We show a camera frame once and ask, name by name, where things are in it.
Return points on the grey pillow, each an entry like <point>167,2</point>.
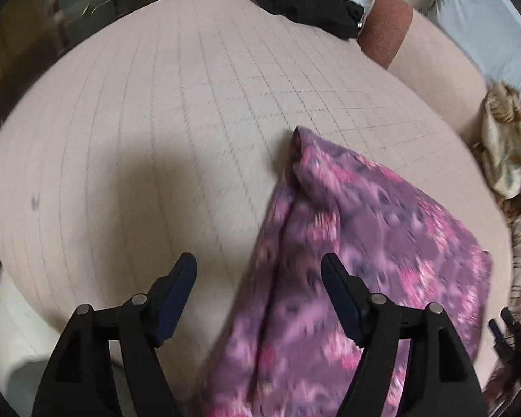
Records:
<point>495,30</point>

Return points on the pink quilted sofa bed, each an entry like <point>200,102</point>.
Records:
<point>156,139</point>

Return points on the reddish brown cushion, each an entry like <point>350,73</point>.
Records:
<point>430,74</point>

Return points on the cream floral blanket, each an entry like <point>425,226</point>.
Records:
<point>512,152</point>

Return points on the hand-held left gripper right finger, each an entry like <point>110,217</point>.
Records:
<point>343,299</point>

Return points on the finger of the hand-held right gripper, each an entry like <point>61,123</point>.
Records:
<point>496,333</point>

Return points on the purple floral garment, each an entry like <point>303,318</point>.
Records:
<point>351,226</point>

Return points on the black cloth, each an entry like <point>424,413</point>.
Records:
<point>295,0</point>

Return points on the wooden door with glass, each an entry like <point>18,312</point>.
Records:
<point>47,30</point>

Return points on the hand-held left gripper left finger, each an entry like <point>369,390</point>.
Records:
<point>178,295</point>

